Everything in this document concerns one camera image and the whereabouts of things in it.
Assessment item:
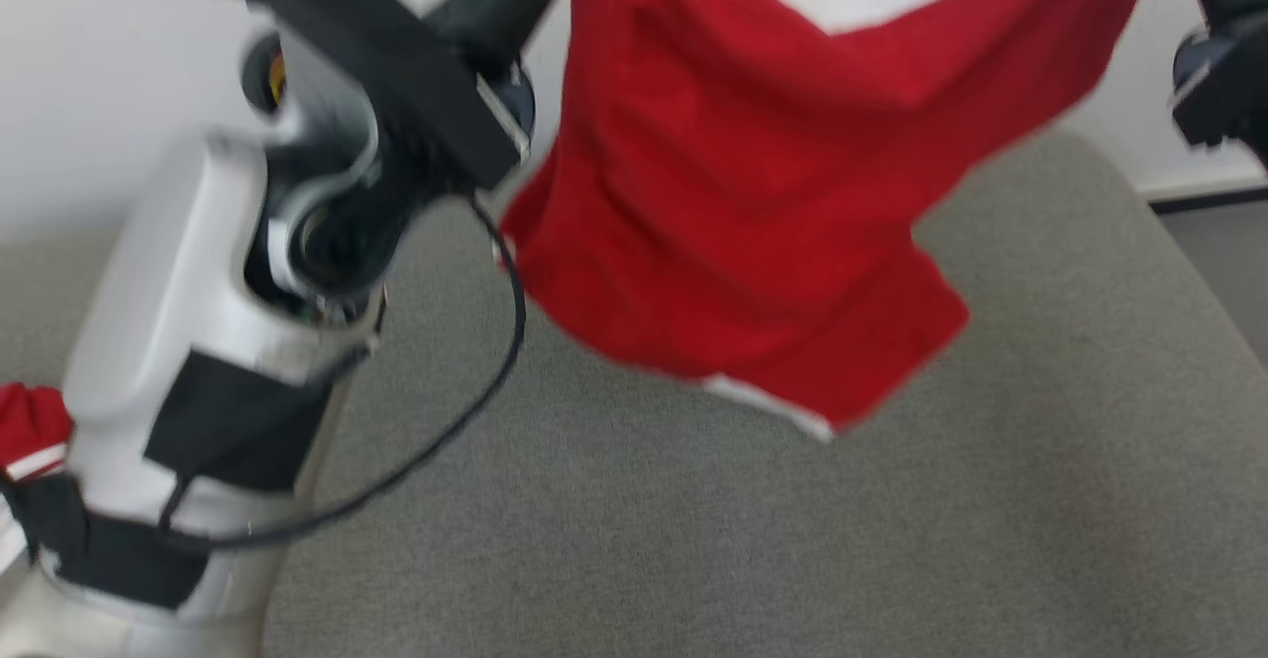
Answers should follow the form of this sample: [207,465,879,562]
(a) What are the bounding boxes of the red shorts with white panels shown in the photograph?
[495,0,1160,444]

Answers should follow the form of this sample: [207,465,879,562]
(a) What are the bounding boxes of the red shirt with white stripes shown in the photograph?
[0,381,75,486]

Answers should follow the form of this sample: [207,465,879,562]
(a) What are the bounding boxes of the wall baseboard strip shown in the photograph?
[1139,174,1268,215]

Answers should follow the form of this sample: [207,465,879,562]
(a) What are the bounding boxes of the thin black cable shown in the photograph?
[154,197,528,552]

